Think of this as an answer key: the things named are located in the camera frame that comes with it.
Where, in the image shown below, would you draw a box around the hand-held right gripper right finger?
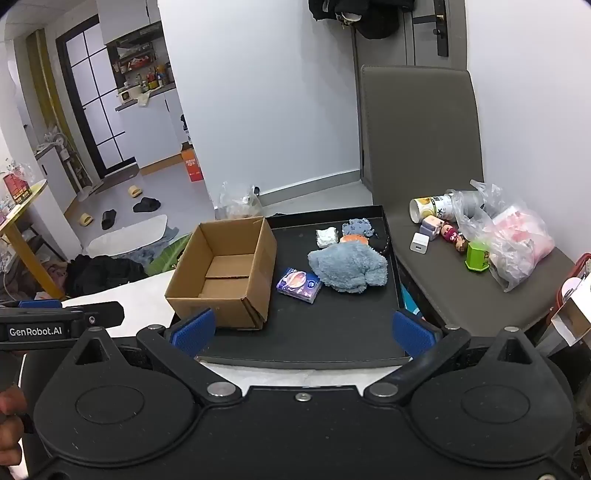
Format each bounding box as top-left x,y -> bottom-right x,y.
362,308 -> 539,408

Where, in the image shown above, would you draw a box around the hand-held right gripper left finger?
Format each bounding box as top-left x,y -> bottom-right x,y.
69,308 -> 243,408

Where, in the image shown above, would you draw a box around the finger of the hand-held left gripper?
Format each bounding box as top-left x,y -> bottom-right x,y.
0,299 -> 63,311
60,301 -> 125,329

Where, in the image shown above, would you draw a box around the brown cardboard box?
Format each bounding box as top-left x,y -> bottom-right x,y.
165,216 -> 278,330

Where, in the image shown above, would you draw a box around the blue-grey fluffy plush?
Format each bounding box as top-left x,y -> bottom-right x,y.
308,241 -> 389,293

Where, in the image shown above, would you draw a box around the purple tissue packet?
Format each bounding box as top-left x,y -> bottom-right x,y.
276,268 -> 322,304

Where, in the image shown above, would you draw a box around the person's left hand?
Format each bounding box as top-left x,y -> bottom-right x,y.
0,385 -> 29,467

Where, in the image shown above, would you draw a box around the black clothing pile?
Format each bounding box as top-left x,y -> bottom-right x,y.
67,254 -> 148,298

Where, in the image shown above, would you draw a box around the green leaf cartoon mat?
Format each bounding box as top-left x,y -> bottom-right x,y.
148,233 -> 192,278

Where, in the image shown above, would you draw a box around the blue-grey rug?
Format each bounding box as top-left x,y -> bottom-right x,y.
134,226 -> 181,265

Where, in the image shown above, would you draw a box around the white floor mat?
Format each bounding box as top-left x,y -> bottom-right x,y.
88,215 -> 168,257

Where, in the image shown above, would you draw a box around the yellow round table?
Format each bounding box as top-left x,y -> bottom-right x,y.
0,180 -> 65,301

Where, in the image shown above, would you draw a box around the green cup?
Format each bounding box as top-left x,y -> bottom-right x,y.
465,241 -> 491,272

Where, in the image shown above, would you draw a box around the purple cube toy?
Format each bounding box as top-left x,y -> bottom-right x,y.
420,215 -> 445,241

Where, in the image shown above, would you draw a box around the red box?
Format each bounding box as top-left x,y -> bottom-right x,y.
4,173 -> 31,204

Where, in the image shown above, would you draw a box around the small blue plush toy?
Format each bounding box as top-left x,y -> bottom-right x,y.
342,218 -> 375,238

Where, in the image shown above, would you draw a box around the white printed can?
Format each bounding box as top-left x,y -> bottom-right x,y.
410,194 -> 455,223

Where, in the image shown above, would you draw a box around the white cabinet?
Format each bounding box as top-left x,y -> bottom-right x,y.
36,145 -> 79,213

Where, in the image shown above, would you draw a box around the plastic bag with bowl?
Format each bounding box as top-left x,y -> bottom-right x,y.
217,181 -> 264,220

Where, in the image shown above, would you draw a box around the dark doormat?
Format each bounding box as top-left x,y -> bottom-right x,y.
90,168 -> 139,195

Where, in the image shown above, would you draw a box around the clear plastic bag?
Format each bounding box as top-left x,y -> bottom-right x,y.
452,180 -> 555,292

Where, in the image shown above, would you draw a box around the white standing fan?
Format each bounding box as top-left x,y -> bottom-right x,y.
44,131 -> 105,201

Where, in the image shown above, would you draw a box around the white box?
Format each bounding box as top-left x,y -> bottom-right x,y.
549,295 -> 591,347

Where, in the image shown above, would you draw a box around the orange carton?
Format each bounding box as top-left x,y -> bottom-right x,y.
180,148 -> 205,182

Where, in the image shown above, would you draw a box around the red basket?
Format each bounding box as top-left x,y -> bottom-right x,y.
556,253 -> 591,319

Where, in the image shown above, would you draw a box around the grey chair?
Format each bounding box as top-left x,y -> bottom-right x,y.
359,65 -> 578,342

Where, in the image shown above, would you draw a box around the black framed glass door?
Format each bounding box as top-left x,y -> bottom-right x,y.
55,21 -> 139,178

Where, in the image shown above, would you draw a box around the kitchen shelf with bottles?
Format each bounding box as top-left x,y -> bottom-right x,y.
108,41 -> 176,112

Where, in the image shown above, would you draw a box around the grey door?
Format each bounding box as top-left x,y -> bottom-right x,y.
353,0 -> 472,185

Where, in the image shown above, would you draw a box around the black door lock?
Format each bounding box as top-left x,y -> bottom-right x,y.
433,0 -> 451,57

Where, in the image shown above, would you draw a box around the black hanging clothes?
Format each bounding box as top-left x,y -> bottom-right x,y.
308,0 -> 414,40

